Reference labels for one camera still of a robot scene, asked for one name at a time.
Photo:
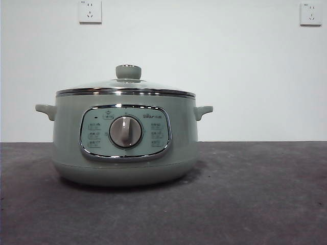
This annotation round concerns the pale green electric cooking pot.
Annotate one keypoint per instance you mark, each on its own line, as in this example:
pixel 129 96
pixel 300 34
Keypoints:
pixel 127 160

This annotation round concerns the glass lid with green knob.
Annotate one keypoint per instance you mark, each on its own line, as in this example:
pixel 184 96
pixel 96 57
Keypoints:
pixel 127 72

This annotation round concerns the white wall power outlet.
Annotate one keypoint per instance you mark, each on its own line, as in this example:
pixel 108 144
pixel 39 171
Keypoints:
pixel 90 12
pixel 310 14

